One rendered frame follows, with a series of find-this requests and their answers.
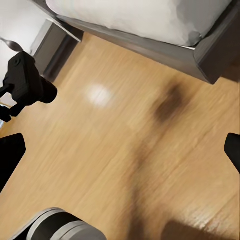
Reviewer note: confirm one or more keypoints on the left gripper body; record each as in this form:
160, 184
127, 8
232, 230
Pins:
4, 116

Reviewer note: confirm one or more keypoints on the nightstand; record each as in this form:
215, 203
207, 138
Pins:
47, 42

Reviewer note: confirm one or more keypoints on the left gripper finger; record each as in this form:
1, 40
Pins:
5, 89
15, 110

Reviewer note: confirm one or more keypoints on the bed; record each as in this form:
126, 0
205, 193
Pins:
200, 38

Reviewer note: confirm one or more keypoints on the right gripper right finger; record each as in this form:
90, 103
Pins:
232, 149

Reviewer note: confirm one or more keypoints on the digital camera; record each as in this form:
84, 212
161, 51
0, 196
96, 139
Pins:
28, 85

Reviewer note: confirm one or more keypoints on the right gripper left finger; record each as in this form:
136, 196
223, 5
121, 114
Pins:
12, 149

